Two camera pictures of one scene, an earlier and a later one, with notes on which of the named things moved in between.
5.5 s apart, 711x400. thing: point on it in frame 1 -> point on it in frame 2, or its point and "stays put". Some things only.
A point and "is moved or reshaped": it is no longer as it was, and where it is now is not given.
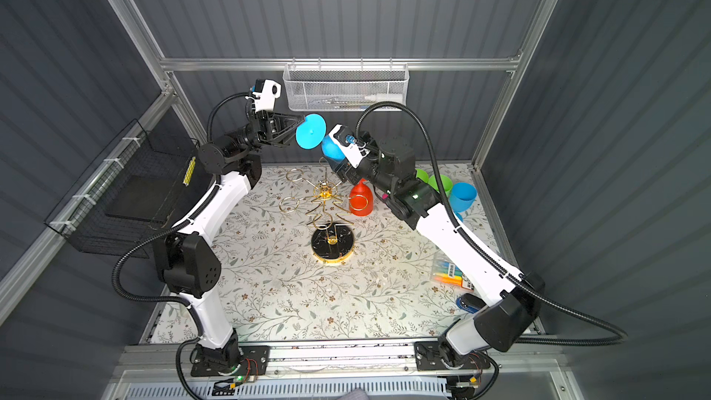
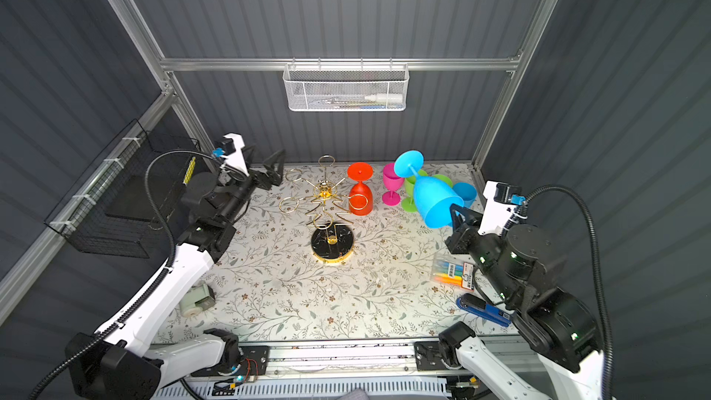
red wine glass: [361, 198] stays put
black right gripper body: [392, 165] -> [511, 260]
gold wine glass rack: [332, 239] stays put
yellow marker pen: [190, 171] stays put
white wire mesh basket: [343, 87] stays put
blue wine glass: [462, 197] stays put
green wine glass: [447, 183] stays put
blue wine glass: [311, 132] is moved or reshaped
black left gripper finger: [283, 127] -> [274, 168]
